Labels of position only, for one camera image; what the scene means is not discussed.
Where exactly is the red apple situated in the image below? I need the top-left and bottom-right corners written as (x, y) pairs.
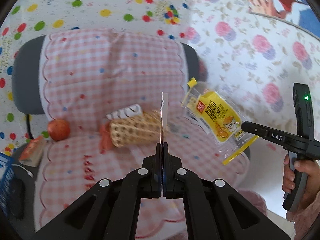
top-left (47, 119), bottom-right (71, 142)

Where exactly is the person's right leg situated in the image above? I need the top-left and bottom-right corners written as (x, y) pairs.
top-left (235, 189), bottom-right (268, 230)

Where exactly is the white cable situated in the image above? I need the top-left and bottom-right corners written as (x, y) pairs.
top-left (12, 164), bottom-right (34, 178)

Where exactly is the waffle pattern snack packet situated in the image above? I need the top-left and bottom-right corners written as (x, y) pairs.
top-left (109, 110), bottom-right (165, 147)

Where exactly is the black computer mouse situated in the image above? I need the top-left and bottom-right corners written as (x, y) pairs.
top-left (9, 179), bottom-right (26, 219)

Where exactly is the floral print cloth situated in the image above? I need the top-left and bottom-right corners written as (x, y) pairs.
top-left (185, 0), bottom-right (320, 155)

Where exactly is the person's right hand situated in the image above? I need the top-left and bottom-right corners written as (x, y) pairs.
top-left (282, 152), bottom-right (320, 193)

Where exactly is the person's right forearm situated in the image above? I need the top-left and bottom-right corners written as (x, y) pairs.
top-left (286, 187), bottom-right (320, 240)

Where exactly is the dark round side table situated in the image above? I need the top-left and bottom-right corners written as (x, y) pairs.
top-left (10, 142), bottom-right (50, 220)

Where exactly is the grey office chair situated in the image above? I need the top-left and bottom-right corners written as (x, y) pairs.
top-left (11, 35), bottom-right (250, 160)

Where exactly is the balloon print cloth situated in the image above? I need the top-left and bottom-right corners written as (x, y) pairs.
top-left (0, 0), bottom-right (198, 155)

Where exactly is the blue plastic basket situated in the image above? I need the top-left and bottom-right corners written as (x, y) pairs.
top-left (0, 152), bottom-right (13, 217)

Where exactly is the pink checked plastic cloth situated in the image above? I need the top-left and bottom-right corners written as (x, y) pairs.
top-left (34, 29), bottom-right (250, 238)

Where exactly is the yellow snack wrapper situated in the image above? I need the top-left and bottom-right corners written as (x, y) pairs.
top-left (180, 78), bottom-right (259, 166)

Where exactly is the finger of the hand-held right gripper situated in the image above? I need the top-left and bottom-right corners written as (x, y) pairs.
top-left (241, 121), bottom-right (286, 149)

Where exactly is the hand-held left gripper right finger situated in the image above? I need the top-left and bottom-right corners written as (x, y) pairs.
top-left (164, 142), bottom-right (293, 240)

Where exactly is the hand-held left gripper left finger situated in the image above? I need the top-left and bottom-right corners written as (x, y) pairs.
top-left (32, 142), bottom-right (163, 240)

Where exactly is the wall poster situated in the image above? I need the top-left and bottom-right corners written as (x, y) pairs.
top-left (246, 0), bottom-right (320, 34)

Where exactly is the orange book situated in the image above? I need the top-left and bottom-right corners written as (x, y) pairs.
top-left (19, 135), bottom-right (47, 167)

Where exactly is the orange red wrapper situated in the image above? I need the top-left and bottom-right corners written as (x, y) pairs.
top-left (99, 123), bottom-right (113, 152)

